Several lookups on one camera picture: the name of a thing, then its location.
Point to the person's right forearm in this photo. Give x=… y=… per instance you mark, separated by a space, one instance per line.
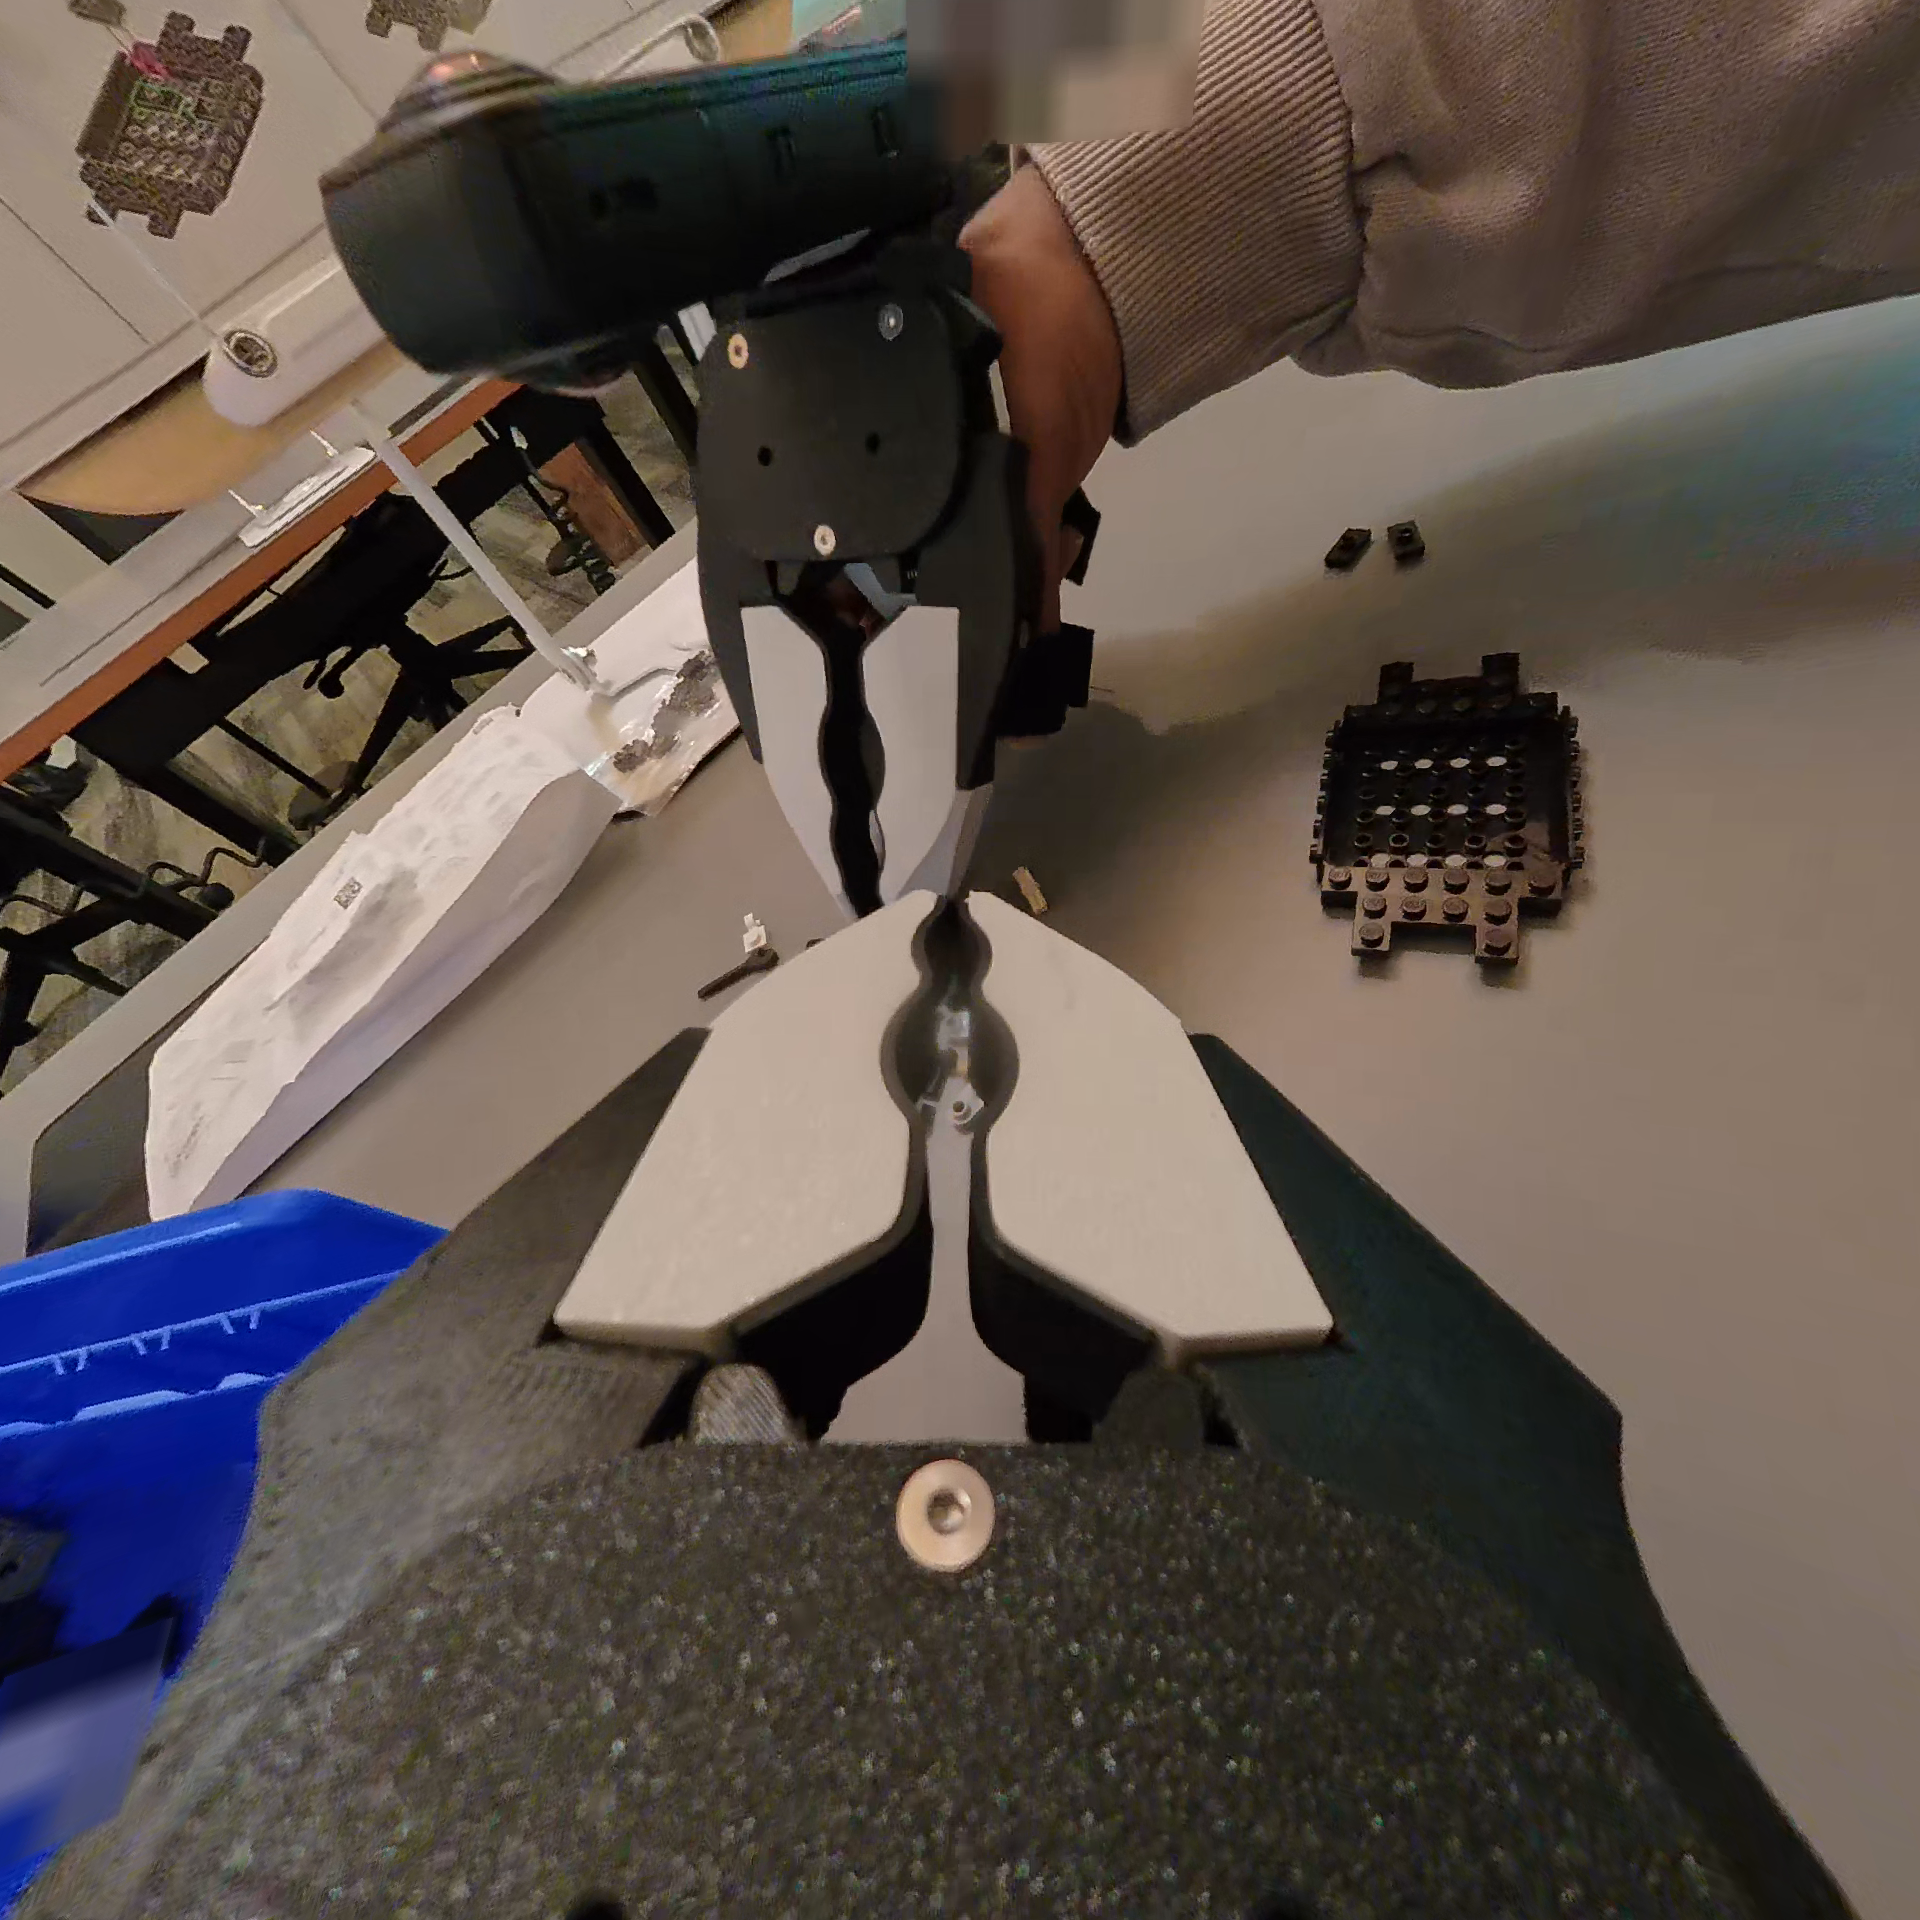
x=1500 y=181

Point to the white booklet stand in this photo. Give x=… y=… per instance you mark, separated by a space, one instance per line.
x=248 y=360

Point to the black-legged table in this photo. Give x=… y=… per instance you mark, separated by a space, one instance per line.
x=90 y=630

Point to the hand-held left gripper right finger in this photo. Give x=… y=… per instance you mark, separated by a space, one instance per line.
x=1154 y=1184

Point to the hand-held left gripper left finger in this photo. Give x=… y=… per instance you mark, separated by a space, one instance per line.
x=720 y=1184

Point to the black office chair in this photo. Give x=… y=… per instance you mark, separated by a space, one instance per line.
x=301 y=661

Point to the pile of small bricks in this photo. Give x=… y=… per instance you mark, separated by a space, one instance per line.
x=735 y=978

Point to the instruction booklet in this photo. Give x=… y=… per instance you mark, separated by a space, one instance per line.
x=301 y=194

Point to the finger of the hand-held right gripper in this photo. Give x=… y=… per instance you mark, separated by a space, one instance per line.
x=789 y=720
x=922 y=720

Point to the printed white paper bag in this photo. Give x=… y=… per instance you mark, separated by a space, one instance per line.
x=374 y=931

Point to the blue plastic bin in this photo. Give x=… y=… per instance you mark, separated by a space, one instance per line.
x=121 y=1350

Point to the black brick chassis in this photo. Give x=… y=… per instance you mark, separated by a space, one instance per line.
x=1449 y=840

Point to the person's right hand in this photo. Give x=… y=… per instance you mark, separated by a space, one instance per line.
x=1059 y=345

